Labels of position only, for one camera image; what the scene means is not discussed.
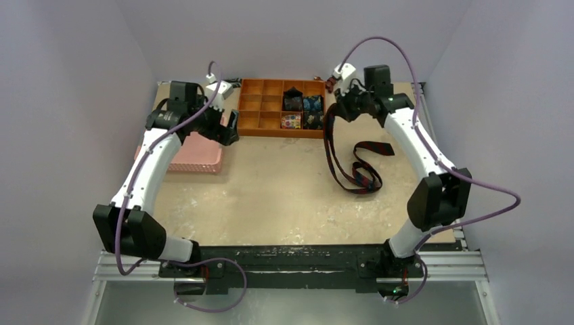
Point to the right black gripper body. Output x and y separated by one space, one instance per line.
344 106

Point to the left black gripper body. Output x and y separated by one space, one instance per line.
208 124

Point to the orange compartment tray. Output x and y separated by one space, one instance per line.
262 112

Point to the red navy striped tie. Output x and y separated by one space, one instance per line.
364 178

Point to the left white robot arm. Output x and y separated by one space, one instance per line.
125 225

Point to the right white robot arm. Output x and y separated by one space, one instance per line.
440 198

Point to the pink plastic basket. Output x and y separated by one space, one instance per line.
196 154

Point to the brown small tool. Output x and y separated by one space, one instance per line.
329 83

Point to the blue patterned rolled tie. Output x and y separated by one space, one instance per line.
313 103

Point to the black gold rolled tie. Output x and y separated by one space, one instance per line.
313 120

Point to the colourful dotted rolled tie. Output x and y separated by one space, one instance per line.
291 120

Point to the dark rolled tie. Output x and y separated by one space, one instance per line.
292 100

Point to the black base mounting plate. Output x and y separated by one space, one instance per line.
364 268

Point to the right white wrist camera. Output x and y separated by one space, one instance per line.
343 75

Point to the black handled pliers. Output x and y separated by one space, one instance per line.
234 82

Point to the aluminium frame rail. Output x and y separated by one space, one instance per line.
279 191

